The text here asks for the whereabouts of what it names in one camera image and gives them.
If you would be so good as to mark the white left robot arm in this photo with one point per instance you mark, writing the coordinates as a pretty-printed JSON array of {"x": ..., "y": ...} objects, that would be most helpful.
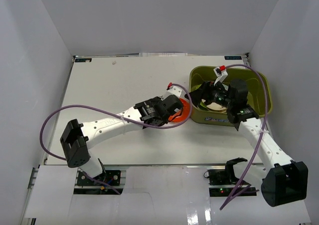
[{"x": 78, "y": 138}]

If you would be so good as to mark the lime green round plate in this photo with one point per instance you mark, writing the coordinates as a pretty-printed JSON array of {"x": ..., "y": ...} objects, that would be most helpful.
[{"x": 205, "y": 94}]

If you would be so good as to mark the blue table label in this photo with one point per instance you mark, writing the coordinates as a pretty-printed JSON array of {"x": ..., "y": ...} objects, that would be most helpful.
[
  {"x": 232, "y": 57},
  {"x": 82, "y": 60}
]

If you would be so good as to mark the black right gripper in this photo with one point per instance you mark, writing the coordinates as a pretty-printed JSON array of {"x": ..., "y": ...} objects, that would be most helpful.
[{"x": 196, "y": 96}]

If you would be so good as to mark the left blue table label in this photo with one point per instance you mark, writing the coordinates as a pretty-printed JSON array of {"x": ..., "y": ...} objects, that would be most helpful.
[{"x": 82, "y": 60}]

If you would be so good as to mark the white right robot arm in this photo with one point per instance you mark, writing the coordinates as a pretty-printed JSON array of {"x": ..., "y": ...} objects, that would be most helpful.
[{"x": 286, "y": 180}]

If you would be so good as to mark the right blue table label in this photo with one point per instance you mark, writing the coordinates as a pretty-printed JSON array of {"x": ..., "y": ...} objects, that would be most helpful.
[{"x": 232, "y": 57}]

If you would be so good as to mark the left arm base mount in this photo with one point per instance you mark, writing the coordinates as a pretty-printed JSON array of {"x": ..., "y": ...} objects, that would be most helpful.
[{"x": 85, "y": 186}]

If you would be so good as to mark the olive green plastic bin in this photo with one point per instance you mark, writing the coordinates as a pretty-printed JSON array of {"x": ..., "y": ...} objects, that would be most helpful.
[{"x": 259, "y": 96}]

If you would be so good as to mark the orange round plate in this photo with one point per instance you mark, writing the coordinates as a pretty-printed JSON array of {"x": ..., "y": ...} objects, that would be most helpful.
[{"x": 182, "y": 114}]

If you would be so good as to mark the cream plate with black patch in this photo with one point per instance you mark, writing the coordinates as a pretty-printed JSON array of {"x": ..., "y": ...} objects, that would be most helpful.
[{"x": 213, "y": 107}]

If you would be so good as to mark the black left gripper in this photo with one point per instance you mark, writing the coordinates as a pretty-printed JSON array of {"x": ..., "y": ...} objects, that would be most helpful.
[{"x": 178, "y": 106}]

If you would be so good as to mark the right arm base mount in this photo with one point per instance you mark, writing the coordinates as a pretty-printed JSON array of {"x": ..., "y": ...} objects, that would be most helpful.
[{"x": 222, "y": 181}]

